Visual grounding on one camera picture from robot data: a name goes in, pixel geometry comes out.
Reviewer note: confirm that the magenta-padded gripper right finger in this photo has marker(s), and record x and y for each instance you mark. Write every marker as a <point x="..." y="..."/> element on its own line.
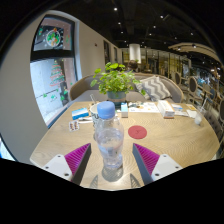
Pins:
<point x="146" y="160"/>

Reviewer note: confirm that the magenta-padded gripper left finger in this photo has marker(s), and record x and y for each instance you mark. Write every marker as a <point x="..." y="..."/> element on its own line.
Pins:
<point x="77" y="160"/>

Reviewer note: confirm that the clear blue-capped water bottle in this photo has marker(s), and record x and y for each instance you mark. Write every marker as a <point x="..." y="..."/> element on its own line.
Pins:
<point x="109" y="143"/>

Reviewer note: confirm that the flat round red coaster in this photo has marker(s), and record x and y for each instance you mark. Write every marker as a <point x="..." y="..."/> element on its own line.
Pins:
<point x="137" y="132"/>

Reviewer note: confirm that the pill blister pack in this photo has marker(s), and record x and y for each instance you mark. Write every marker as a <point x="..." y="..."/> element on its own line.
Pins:
<point x="74" y="125"/>

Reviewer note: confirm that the white teal-capped marker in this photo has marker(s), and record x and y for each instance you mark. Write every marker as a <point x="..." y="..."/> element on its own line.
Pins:
<point x="85" y="119"/>

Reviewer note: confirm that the blue and white box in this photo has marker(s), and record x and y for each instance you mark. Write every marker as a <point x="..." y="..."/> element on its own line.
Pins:
<point x="80" y="113"/>

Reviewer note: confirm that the white printed paper cup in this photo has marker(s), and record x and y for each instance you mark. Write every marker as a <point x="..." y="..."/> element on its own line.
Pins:
<point x="93" y="115"/>

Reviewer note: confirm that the printed paper leaflet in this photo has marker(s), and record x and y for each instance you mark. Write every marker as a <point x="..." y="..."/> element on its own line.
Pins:
<point x="145" y="107"/>

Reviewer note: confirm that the white carton with orange print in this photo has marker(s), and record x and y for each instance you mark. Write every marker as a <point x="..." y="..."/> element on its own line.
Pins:
<point x="165" y="109"/>

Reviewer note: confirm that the small teal box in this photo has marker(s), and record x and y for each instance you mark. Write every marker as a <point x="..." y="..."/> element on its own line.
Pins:
<point x="124" y="110"/>

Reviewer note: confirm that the small blue white packet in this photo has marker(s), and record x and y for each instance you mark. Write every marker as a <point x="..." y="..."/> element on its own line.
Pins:
<point x="177" y="107"/>

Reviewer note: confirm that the white paper napkin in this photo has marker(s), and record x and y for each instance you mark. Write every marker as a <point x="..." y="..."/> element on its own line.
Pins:
<point x="191" y="113"/>

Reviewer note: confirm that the clear plastic cup with straw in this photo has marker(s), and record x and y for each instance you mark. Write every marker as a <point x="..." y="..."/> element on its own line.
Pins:
<point x="199" y="117"/>

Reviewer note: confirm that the grey chevron pillow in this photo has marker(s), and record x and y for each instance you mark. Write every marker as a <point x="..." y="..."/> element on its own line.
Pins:
<point x="155" y="88"/>

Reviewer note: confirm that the grey curved sofa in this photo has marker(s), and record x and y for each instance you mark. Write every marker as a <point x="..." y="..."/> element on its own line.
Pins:
<point x="80" y="87"/>

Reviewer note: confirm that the window with tree decal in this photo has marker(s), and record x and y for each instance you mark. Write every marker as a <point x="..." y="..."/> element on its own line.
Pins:
<point x="50" y="86"/>

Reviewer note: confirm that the green potted plant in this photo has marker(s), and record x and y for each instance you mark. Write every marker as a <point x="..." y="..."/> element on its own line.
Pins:
<point x="115" y="81"/>

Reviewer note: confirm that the group of round-backed chairs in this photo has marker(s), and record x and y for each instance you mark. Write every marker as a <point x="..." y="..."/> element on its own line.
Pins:
<point x="193" y="85"/>

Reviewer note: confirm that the person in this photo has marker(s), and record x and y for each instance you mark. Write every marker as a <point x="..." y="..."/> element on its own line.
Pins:
<point x="133" y="65"/>

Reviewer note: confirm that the window with wreath decal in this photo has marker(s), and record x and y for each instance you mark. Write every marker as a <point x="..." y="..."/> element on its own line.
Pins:
<point x="53" y="36"/>

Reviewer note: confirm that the group of ceiling spotlights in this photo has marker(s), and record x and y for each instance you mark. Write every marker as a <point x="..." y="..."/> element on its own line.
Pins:
<point x="154" y="26"/>

